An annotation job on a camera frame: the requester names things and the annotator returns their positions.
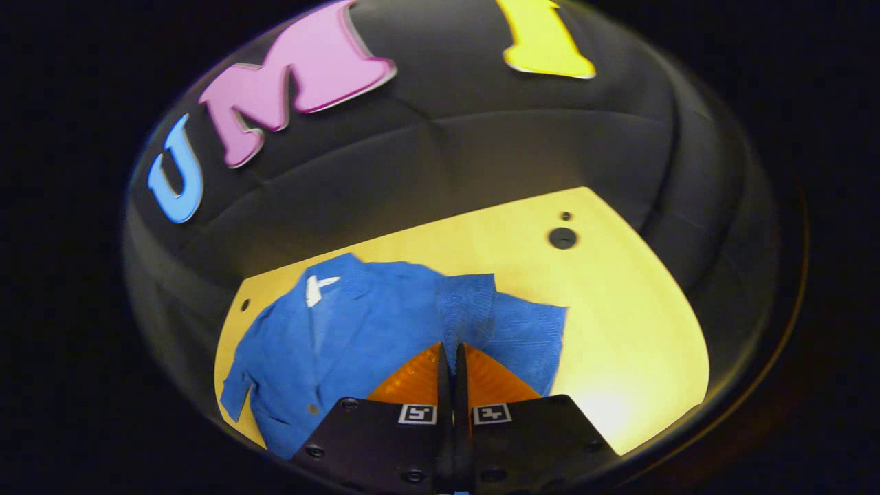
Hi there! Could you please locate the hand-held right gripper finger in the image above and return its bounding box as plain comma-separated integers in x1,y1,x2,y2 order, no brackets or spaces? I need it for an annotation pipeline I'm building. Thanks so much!
291,342,454,495
452,342,619,495

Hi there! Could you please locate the blue corduroy shirt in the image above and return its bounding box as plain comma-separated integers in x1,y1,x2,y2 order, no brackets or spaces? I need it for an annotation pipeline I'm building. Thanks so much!
220,253,568,460

